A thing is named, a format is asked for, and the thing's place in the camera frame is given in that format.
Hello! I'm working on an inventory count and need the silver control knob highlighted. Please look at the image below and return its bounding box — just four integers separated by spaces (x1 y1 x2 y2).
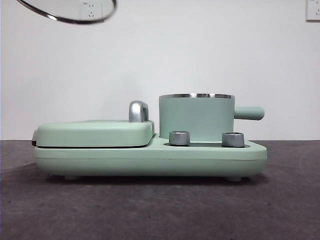
221 131 245 148
168 130 192 146

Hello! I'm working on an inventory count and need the glass pot lid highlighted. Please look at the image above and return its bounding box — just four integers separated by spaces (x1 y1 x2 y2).
18 0 118 25

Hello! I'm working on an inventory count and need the green breakfast machine base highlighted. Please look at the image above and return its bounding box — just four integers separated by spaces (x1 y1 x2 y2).
33 133 268 182

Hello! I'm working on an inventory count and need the green steamer pot with handle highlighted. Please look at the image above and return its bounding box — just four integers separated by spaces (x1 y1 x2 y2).
158 92 265 141

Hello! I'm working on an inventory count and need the green griddle lid, silver handle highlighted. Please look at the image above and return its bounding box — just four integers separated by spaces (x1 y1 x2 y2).
31 100 156 149

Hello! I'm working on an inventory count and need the white wall socket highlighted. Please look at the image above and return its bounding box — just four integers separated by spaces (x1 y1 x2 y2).
305 0 320 22
80 0 105 22

